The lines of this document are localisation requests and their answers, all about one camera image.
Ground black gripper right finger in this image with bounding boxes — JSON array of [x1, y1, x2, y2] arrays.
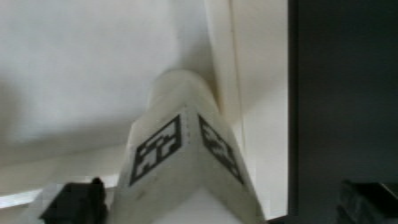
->
[[335, 180, 398, 224]]

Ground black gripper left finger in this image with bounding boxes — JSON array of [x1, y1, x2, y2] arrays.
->
[[15, 177, 111, 224]]

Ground white table leg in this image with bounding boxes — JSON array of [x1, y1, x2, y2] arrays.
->
[[108, 70, 266, 224]]

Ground white square tabletop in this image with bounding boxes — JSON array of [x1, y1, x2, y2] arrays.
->
[[0, 0, 289, 222]]

